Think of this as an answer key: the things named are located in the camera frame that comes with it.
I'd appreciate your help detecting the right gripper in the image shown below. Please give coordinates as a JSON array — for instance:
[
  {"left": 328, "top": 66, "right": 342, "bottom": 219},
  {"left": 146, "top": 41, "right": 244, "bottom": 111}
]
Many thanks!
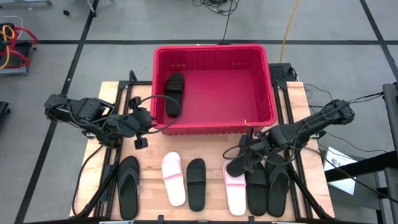
[{"left": 239, "top": 133, "right": 274, "bottom": 174}]

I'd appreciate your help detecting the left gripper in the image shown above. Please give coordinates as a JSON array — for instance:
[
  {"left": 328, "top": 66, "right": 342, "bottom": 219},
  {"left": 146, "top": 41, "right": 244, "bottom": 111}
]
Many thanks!
[{"left": 124, "top": 96, "right": 154, "bottom": 151}]

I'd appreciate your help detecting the black slide sandal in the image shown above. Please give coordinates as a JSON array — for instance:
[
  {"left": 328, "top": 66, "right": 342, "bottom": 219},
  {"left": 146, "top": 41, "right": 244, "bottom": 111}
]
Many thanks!
[
  {"left": 244, "top": 160, "right": 269, "bottom": 217},
  {"left": 226, "top": 146, "right": 251, "bottom": 178},
  {"left": 186, "top": 157, "right": 207, "bottom": 212},
  {"left": 164, "top": 72, "right": 185, "bottom": 118}
]

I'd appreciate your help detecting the pink slide sandal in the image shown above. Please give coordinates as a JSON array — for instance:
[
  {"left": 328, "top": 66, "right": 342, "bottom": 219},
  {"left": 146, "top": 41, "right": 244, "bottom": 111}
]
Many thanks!
[
  {"left": 160, "top": 151, "right": 187, "bottom": 207},
  {"left": 222, "top": 159, "right": 247, "bottom": 217}
]

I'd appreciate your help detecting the black flip-flop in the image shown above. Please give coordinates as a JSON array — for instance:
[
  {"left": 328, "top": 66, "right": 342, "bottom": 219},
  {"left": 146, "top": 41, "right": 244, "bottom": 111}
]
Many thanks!
[
  {"left": 116, "top": 156, "right": 141, "bottom": 221},
  {"left": 266, "top": 152, "right": 291, "bottom": 218}
]

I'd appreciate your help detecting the red plastic bin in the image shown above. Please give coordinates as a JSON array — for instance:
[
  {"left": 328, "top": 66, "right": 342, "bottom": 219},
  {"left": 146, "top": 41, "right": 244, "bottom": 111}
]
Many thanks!
[{"left": 150, "top": 44, "right": 278, "bottom": 136}]

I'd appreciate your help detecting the black vented box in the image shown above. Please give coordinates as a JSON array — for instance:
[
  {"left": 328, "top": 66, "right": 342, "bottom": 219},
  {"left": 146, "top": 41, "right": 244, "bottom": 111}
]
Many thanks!
[{"left": 268, "top": 63, "right": 295, "bottom": 84}]

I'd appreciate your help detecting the white paper sheet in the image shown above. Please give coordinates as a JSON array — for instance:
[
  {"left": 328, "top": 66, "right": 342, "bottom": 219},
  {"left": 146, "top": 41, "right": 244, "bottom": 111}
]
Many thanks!
[{"left": 323, "top": 146, "right": 358, "bottom": 196}]

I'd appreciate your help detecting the black beam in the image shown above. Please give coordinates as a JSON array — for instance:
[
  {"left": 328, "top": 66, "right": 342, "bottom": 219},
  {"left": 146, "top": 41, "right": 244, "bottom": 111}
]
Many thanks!
[{"left": 325, "top": 151, "right": 398, "bottom": 183}]

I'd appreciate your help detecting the black stand leg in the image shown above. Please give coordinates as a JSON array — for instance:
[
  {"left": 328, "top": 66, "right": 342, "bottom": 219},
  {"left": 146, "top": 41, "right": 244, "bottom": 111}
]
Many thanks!
[{"left": 86, "top": 0, "right": 98, "bottom": 18}]

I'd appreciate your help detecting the grey metal stand foot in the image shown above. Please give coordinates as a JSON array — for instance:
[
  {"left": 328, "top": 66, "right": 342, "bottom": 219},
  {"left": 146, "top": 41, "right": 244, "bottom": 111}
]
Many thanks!
[{"left": 0, "top": 0, "right": 53, "bottom": 7}]

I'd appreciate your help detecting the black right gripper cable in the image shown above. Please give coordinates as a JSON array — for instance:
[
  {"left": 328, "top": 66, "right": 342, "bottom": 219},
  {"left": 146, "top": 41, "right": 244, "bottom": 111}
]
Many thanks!
[{"left": 222, "top": 124, "right": 301, "bottom": 166}]

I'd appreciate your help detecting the black aluminium frame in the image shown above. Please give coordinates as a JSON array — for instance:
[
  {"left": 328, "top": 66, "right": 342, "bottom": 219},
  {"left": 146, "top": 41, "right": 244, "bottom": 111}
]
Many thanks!
[
  {"left": 74, "top": 70, "right": 155, "bottom": 218},
  {"left": 272, "top": 80, "right": 335, "bottom": 220}
]

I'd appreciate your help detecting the black left arm base cable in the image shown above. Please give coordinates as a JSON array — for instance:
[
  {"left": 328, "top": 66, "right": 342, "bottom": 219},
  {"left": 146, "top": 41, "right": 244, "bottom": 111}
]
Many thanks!
[{"left": 72, "top": 144, "right": 105, "bottom": 218}]

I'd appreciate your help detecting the black floor cable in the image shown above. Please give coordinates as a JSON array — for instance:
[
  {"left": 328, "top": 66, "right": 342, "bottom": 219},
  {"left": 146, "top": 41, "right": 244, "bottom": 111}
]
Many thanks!
[{"left": 192, "top": 0, "right": 240, "bottom": 45}]

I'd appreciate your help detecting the yellow floor cable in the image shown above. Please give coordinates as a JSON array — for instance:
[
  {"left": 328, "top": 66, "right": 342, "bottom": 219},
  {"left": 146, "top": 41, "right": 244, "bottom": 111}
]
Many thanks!
[{"left": 279, "top": 0, "right": 301, "bottom": 64}]

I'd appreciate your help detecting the red frame cart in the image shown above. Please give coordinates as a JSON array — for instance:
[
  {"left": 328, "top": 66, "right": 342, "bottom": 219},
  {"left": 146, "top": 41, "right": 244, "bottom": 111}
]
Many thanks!
[{"left": 0, "top": 23, "right": 39, "bottom": 77}]

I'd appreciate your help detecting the thin black cable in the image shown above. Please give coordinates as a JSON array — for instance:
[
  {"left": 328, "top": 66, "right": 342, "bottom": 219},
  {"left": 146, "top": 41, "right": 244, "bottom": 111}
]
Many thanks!
[{"left": 303, "top": 83, "right": 385, "bottom": 110}]

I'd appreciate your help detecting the grey post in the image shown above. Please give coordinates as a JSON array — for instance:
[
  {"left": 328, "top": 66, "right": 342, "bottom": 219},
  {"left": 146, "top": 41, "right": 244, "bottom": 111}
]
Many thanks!
[{"left": 382, "top": 82, "right": 398, "bottom": 224}]

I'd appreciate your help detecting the yellow coiled hose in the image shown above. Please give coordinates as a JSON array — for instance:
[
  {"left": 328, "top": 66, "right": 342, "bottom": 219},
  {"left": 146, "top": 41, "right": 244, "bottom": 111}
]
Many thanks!
[{"left": 0, "top": 24, "right": 16, "bottom": 70}]

